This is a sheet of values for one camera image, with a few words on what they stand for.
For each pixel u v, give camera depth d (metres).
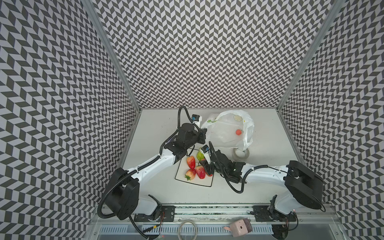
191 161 0.86
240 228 0.63
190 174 0.81
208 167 0.73
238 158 0.91
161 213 0.71
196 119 0.69
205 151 0.71
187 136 0.60
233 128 1.08
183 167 0.87
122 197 0.41
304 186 0.44
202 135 0.71
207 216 0.73
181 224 0.70
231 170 0.62
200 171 0.82
